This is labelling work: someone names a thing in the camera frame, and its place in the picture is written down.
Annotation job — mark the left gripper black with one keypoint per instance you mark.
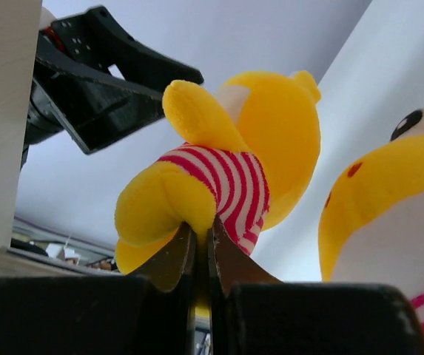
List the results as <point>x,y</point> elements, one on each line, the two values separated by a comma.
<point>73,88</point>

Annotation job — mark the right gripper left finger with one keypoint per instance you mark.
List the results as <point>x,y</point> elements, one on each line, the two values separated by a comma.
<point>167,266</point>

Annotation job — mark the yellow plush striped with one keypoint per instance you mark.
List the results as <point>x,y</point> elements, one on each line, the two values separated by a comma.
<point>371,229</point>

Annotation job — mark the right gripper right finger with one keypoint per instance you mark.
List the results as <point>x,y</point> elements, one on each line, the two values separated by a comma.
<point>229,265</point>

